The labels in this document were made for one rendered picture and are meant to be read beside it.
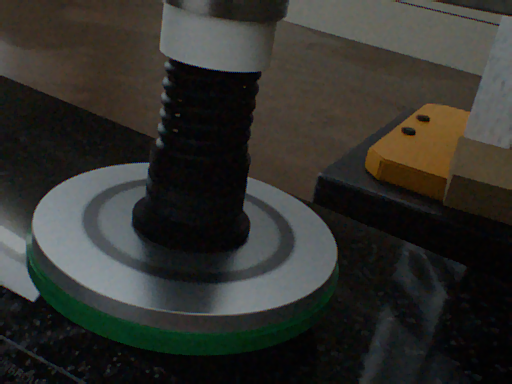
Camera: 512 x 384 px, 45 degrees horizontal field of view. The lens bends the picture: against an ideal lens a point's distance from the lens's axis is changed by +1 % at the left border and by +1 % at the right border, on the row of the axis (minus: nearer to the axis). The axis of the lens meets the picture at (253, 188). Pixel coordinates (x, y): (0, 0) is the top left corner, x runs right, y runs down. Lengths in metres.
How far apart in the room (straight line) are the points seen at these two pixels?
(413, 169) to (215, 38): 0.71
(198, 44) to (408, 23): 6.41
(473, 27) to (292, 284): 6.21
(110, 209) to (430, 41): 6.31
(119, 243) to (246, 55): 0.15
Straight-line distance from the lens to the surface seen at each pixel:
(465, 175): 0.91
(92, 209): 0.45
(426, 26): 6.69
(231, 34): 0.36
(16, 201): 0.58
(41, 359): 0.44
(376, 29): 6.88
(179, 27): 0.37
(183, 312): 0.35
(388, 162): 1.04
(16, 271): 0.48
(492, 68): 1.23
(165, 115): 0.39
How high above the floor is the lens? 1.12
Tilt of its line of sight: 24 degrees down
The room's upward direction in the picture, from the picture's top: 10 degrees clockwise
